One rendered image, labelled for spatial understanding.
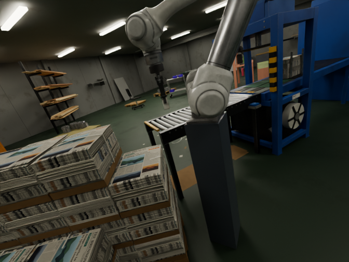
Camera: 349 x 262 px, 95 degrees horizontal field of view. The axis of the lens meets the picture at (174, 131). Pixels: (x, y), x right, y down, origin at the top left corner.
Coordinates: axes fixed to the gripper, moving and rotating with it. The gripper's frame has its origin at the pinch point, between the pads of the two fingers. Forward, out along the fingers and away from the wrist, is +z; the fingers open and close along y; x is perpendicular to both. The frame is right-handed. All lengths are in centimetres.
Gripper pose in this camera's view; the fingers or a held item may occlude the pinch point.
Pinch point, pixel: (165, 103)
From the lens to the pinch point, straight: 90.3
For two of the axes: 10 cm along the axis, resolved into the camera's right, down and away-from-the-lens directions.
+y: 0.9, 3.5, -9.3
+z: 2.3, 9.0, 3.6
